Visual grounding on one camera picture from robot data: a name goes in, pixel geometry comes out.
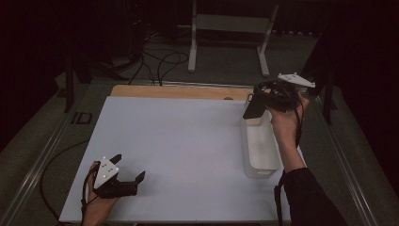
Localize metal floor rail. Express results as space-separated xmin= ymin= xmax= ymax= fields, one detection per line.
xmin=311 ymin=92 xmax=379 ymax=226
xmin=0 ymin=84 xmax=95 ymax=226

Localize person's right hand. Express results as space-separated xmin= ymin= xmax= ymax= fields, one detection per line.
xmin=268 ymin=92 xmax=311 ymax=149

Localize person's left hand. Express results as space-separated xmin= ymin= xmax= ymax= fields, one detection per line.
xmin=82 ymin=160 xmax=120 ymax=226

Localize left hand-held gripper black cable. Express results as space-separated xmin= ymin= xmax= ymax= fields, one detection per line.
xmin=40 ymin=139 xmax=102 ymax=226

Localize black phone case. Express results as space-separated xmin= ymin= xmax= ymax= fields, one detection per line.
xmin=242 ymin=91 xmax=268 ymax=121

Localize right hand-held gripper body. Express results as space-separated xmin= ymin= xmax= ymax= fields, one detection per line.
xmin=253 ymin=72 xmax=316 ymax=113

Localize black floor cables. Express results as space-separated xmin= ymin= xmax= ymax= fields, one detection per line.
xmin=128 ymin=31 xmax=191 ymax=87

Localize black floor bracket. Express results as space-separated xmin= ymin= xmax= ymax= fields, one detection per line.
xmin=71 ymin=111 xmax=94 ymax=125

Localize grey metal stand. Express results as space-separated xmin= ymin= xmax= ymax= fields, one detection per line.
xmin=178 ymin=0 xmax=280 ymax=78

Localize white plastic container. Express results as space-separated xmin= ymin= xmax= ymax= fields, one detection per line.
xmin=239 ymin=100 xmax=282 ymax=180

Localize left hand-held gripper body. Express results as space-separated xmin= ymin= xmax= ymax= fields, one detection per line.
xmin=92 ymin=155 xmax=139 ymax=200

